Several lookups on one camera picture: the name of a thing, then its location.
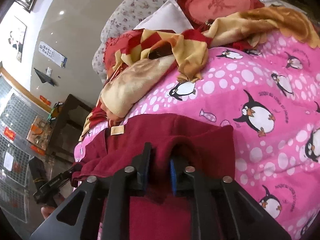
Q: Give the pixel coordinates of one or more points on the red frilled cushion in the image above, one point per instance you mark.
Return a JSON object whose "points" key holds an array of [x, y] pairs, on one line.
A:
{"points": [[111, 55]]}

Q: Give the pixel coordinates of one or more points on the yellow and red blanket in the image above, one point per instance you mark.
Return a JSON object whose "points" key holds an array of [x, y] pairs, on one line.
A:
{"points": [[190, 52]]}

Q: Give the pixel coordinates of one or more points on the dark red fleece garment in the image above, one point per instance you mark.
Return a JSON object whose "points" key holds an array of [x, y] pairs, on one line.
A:
{"points": [[195, 140]]}

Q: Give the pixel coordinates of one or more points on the dark wooden side table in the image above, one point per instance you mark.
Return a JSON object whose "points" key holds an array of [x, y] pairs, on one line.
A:
{"points": [[67, 127]]}

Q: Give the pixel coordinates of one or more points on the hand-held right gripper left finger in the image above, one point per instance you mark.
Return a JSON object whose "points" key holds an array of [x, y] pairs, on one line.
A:
{"points": [[141, 166]]}

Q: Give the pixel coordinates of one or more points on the blue and white wall chart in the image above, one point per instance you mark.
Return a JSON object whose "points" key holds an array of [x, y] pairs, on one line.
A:
{"points": [[52, 53]]}

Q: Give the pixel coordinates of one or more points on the white pillow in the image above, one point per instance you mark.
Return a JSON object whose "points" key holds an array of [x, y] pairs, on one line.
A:
{"points": [[166, 17]]}

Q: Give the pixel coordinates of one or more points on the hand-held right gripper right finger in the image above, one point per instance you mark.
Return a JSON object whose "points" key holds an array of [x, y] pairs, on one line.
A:
{"points": [[173, 178]]}

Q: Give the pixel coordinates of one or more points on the person's left hand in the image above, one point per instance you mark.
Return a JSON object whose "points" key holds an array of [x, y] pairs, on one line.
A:
{"points": [[48, 211]]}

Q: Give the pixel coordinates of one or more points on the panda wall poster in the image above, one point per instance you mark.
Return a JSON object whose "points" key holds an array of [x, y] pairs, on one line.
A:
{"points": [[17, 38]]}

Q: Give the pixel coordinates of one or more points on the dark wall bracket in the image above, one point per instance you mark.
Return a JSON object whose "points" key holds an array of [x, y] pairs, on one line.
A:
{"points": [[43, 77]]}

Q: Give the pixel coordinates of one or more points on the red heart cushion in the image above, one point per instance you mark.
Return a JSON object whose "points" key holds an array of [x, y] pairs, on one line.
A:
{"points": [[220, 3]]}

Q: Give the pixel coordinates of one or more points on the pink penguin print blanket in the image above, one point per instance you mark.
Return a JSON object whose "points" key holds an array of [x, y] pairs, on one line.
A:
{"points": [[262, 85]]}

